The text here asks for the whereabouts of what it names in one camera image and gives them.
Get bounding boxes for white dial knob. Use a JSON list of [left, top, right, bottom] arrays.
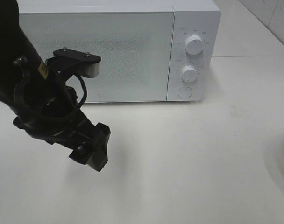
[[185, 34, 204, 55], [180, 65, 198, 83]]

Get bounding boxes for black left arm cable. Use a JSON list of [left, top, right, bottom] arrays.
[[12, 56, 88, 122]]

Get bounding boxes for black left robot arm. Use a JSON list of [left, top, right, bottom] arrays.
[[0, 0, 111, 171]]

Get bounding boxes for white microwave door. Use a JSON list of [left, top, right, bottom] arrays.
[[20, 13, 174, 103]]

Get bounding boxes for white microwave oven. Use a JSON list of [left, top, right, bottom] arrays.
[[18, 0, 221, 101]]

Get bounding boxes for round white door button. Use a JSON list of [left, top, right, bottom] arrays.
[[178, 87, 192, 98]]

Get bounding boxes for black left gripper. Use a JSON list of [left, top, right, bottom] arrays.
[[13, 85, 111, 172]]

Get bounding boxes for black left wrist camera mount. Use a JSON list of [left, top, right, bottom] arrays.
[[46, 49, 101, 81]]

